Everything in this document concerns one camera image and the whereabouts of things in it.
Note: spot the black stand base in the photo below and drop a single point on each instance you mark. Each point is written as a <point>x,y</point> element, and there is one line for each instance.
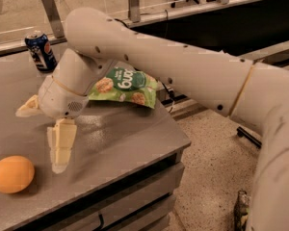
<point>242,133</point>

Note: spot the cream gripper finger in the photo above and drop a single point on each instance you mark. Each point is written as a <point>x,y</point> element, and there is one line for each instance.
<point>61,139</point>
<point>29,108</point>

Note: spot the orange fruit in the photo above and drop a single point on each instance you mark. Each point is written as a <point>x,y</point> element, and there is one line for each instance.
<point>16,174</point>

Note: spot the grey table drawer unit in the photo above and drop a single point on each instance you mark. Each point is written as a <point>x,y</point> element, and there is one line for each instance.
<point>134,203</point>

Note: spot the blue pepsi can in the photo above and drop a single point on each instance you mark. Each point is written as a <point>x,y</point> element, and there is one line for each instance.
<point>41,52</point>

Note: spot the green snack bag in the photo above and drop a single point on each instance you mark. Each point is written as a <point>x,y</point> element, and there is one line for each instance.
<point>126,85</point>

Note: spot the black wire basket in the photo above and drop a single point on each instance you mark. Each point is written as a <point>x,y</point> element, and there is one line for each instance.
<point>241,211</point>

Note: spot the metal railing post left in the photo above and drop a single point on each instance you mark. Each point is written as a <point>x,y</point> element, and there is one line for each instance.
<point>53,18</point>

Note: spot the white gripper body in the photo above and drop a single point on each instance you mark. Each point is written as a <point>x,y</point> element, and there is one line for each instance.
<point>58,100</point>

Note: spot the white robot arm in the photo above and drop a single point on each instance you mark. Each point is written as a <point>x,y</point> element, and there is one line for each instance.
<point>255,95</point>

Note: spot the metal railing post middle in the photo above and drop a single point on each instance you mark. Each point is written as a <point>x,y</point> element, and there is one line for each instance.
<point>134,10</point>

